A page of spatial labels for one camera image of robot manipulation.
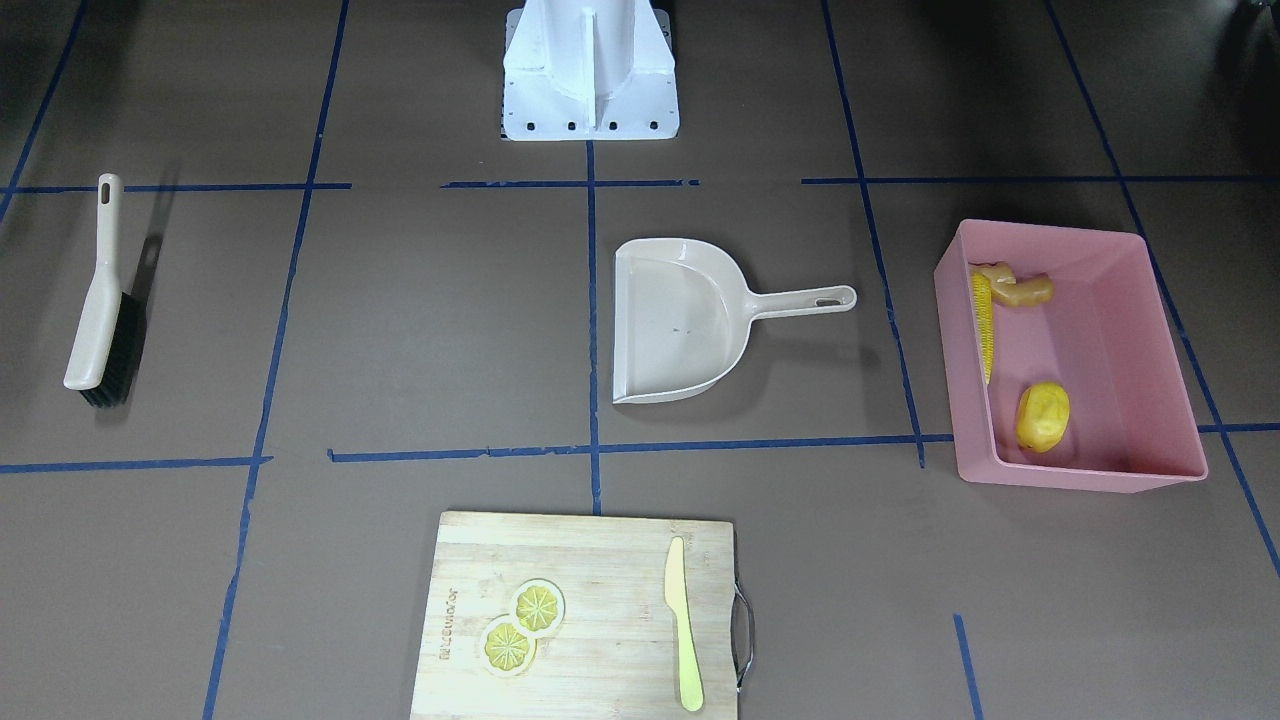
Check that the beige plastic dustpan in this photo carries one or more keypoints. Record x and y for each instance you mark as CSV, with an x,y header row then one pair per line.
x,y
683,314

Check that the yellow toy corn cob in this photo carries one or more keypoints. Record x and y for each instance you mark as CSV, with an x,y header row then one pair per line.
x,y
984,307

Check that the brown toy ginger root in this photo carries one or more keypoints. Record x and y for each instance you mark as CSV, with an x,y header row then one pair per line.
x,y
1008,290

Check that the yellow toy potato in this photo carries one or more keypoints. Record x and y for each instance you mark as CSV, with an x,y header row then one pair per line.
x,y
1042,417

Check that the beige hand brush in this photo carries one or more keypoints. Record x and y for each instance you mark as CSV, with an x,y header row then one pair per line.
x,y
111,325

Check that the pink plastic bin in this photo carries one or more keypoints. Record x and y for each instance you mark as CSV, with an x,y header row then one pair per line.
x,y
1103,336

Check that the yellow plastic knife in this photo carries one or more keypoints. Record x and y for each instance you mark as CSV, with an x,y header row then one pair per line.
x,y
690,688

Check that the lemon slice near centre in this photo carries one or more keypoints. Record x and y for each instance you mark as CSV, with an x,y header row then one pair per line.
x,y
537,608

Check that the bamboo cutting board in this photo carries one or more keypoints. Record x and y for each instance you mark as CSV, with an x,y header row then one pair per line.
x,y
614,655

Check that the lemon slice near edge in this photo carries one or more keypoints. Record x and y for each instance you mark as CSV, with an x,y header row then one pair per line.
x,y
505,648

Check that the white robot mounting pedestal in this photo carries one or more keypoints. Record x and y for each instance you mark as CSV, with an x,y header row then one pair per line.
x,y
589,71

